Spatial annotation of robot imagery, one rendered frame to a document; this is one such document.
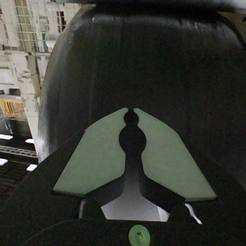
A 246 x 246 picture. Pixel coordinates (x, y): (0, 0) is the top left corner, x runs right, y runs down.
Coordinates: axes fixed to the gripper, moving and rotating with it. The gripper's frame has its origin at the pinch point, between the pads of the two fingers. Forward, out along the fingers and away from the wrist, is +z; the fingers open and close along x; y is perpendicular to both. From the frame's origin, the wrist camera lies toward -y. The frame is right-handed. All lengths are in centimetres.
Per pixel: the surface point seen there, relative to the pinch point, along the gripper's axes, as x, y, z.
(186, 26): 6.4, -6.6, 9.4
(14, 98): -529, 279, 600
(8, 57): -311, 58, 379
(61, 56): -7.5, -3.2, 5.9
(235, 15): 23.5, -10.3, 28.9
